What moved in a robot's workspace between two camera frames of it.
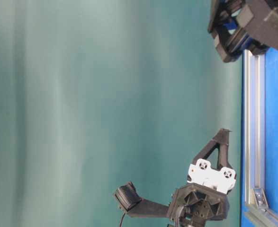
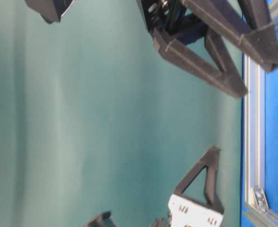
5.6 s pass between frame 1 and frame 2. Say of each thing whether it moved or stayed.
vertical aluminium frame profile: stayed
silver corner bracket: stayed
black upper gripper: moved
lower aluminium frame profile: stayed
